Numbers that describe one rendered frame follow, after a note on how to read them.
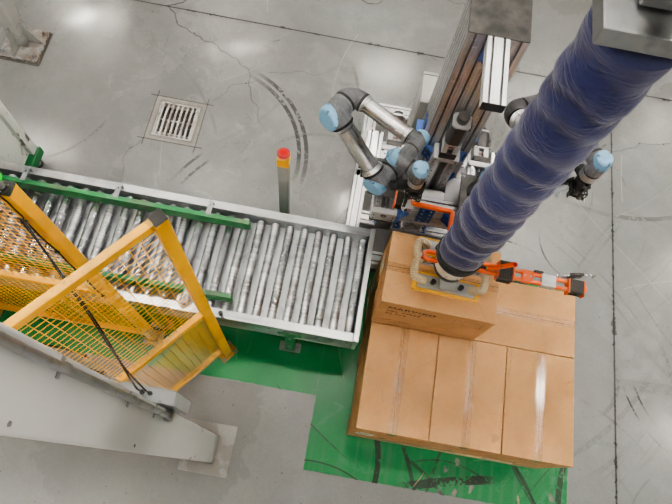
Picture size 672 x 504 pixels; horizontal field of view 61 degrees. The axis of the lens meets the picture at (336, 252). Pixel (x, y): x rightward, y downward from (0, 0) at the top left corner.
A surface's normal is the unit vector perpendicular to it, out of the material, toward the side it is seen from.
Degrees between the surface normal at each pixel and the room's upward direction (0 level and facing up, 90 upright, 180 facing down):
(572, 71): 79
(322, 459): 0
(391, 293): 0
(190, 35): 0
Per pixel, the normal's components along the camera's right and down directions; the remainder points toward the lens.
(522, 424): 0.07, -0.36
